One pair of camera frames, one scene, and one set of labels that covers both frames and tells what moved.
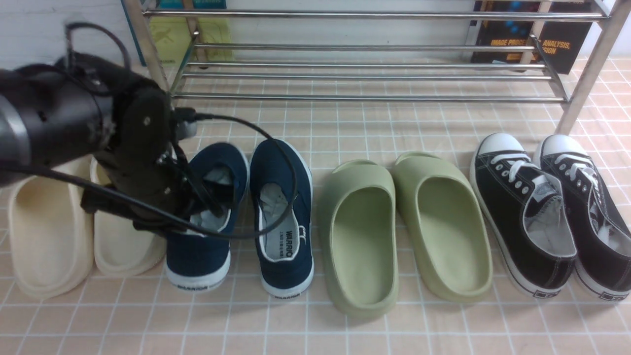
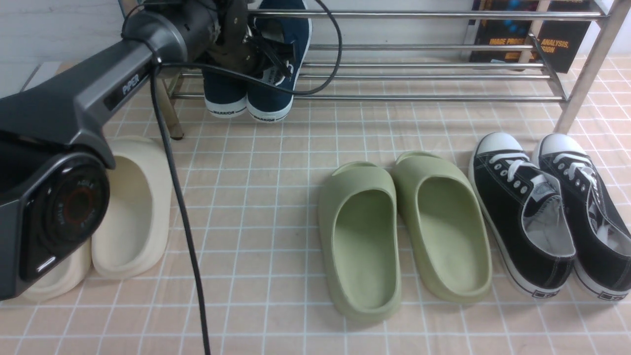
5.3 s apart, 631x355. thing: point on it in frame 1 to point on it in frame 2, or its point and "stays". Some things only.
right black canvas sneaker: (602, 232) stays
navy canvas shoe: (198, 258) to (225, 92)
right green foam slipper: (447, 238) stays
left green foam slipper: (359, 233) stays
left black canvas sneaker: (524, 214) stays
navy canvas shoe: (281, 189) to (286, 19)
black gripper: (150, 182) to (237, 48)
